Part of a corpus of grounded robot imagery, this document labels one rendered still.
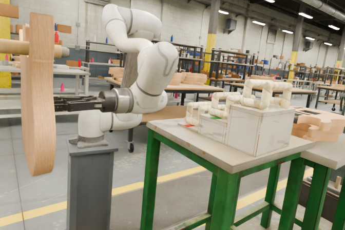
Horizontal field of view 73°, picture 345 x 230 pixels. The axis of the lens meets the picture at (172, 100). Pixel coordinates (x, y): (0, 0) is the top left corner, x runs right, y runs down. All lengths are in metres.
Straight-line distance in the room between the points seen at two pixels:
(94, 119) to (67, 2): 10.82
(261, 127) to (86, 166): 1.01
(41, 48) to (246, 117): 0.71
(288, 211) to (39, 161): 1.19
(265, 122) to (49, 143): 0.71
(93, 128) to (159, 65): 0.84
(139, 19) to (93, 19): 11.08
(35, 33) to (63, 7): 11.45
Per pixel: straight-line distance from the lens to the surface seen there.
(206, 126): 1.07
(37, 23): 0.59
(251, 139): 0.94
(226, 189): 0.89
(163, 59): 0.71
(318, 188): 1.35
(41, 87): 0.62
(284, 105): 1.09
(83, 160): 1.48
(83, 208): 1.63
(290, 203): 1.43
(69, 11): 12.07
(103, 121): 1.47
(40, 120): 0.61
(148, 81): 0.75
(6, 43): 0.64
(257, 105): 0.94
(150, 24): 1.29
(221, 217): 0.95
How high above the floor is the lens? 1.25
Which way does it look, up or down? 10 degrees down
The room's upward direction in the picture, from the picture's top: 6 degrees clockwise
